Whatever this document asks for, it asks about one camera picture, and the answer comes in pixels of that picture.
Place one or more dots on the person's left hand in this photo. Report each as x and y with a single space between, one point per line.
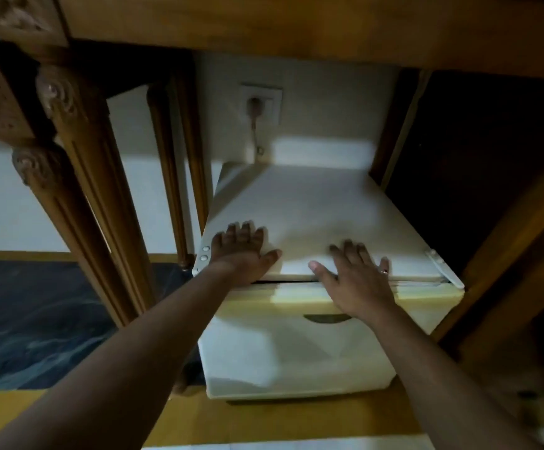
239 257

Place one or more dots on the person's right hand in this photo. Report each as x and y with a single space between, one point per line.
361 288

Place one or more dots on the person's right middle finger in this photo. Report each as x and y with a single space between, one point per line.
352 253

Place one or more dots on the person's right little finger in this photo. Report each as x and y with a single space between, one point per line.
384 267

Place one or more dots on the person's left little finger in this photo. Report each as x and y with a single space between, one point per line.
219 241

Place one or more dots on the person's left middle finger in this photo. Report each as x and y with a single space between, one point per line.
246 233

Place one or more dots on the person's left thumb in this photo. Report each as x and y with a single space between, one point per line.
268 261

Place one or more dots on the person's right thumb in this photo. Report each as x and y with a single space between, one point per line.
323 272

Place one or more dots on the white mini fridge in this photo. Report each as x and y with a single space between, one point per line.
314 215

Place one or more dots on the person's right forearm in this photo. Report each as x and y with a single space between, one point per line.
440 384

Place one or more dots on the person's left forearm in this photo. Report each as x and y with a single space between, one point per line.
126 365

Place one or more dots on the white fridge door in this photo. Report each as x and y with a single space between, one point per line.
290 346

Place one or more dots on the dark power plug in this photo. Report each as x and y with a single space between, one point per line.
254 106

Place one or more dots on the carved wooden table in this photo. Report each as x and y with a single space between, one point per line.
253 23

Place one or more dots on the white fridge hinge bracket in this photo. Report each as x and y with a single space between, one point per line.
443 268

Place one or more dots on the white wall socket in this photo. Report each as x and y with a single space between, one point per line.
261 105

